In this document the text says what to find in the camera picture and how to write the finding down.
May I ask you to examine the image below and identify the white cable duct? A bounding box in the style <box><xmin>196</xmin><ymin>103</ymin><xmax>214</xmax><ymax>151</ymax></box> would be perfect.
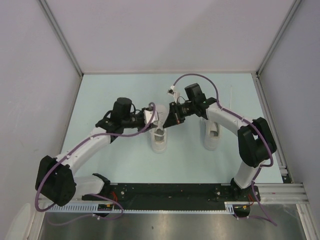
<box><xmin>46</xmin><ymin>202</ymin><xmax>234</xmax><ymax>215</ymax></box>

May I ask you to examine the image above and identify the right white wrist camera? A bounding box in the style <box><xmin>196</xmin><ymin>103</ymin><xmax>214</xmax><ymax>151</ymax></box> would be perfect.
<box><xmin>167</xmin><ymin>85</ymin><xmax>181</xmax><ymax>103</ymax></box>

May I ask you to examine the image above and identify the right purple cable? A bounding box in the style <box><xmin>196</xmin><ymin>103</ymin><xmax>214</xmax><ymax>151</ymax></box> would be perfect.
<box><xmin>172</xmin><ymin>73</ymin><xmax>278</xmax><ymax>227</ymax></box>

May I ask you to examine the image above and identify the corner metal post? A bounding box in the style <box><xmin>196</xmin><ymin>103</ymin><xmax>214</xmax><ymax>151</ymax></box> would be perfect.
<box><xmin>37</xmin><ymin>0</ymin><xmax>84</xmax><ymax>79</ymax></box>
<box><xmin>255</xmin><ymin>0</ymin><xmax>304</xmax><ymax>78</ymax></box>

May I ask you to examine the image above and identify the right corner metal post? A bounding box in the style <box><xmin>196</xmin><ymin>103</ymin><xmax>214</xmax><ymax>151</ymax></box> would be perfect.
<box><xmin>255</xmin><ymin>0</ymin><xmax>304</xmax><ymax>78</ymax></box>

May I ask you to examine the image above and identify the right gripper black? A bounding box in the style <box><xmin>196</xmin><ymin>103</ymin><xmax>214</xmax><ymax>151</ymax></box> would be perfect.
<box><xmin>163</xmin><ymin>100</ymin><xmax>196</xmax><ymax>129</ymax></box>

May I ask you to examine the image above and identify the white sneaker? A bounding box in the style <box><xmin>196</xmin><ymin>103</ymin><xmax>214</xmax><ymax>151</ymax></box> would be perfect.
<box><xmin>149</xmin><ymin>104</ymin><xmax>169</xmax><ymax>154</ymax></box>
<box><xmin>200</xmin><ymin>118</ymin><xmax>222</xmax><ymax>151</ymax></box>

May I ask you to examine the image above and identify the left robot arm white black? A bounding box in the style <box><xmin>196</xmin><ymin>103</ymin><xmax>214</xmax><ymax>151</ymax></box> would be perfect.
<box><xmin>34</xmin><ymin>97</ymin><xmax>155</xmax><ymax>212</ymax></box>

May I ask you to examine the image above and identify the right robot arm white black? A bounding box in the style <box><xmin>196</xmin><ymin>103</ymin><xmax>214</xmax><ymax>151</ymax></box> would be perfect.
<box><xmin>163</xmin><ymin>83</ymin><xmax>277</xmax><ymax>201</ymax></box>

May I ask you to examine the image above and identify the left corner metal post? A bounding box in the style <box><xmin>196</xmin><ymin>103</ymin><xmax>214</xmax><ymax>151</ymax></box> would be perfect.
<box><xmin>37</xmin><ymin>0</ymin><xmax>84</xmax><ymax>79</ymax></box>

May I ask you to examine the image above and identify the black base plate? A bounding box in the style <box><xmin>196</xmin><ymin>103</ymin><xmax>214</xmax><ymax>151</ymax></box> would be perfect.
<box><xmin>82</xmin><ymin>182</ymin><xmax>262</xmax><ymax>211</ymax></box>

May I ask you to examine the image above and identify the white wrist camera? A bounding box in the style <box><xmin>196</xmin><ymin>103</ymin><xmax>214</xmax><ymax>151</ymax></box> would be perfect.
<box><xmin>167</xmin><ymin>85</ymin><xmax>181</xmax><ymax>103</ymax></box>
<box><xmin>142</xmin><ymin>102</ymin><xmax>159</xmax><ymax>125</ymax></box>

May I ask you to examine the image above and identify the aluminium rail frame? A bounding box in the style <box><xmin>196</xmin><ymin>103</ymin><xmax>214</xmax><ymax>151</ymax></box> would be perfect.
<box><xmin>255</xmin><ymin>183</ymin><xmax>309</xmax><ymax>205</ymax></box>

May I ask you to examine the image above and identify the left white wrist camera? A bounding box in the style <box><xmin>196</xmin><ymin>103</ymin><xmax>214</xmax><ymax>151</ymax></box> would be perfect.
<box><xmin>142</xmin><ymin>102</ymin><xmax>159</xmax><ymax>125</ymax></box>

